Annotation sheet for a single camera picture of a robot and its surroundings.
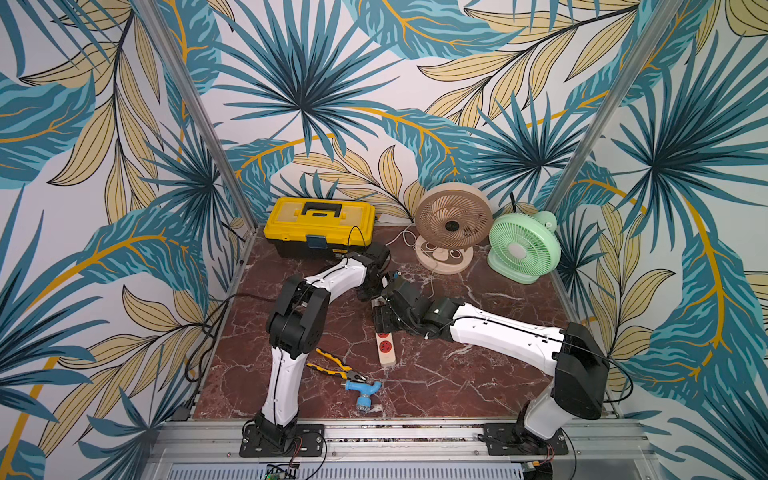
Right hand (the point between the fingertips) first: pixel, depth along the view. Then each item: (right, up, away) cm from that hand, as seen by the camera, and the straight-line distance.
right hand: (380, 314), depth 81 cm
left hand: (0, +2, +17) cm, 17 cm away
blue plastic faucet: (-4, -20, -1) cm, 21 cm away
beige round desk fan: (+21, +27, +9) cm, 35 cm away
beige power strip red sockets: (+1, -11, +5) cm, 12 cm away
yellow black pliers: (-9, -17, +3) cm, 20 cm away
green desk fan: (+41, +18, +5) cm, 46 cm away
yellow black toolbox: (-23, +25, +14) cm, 37 cm away
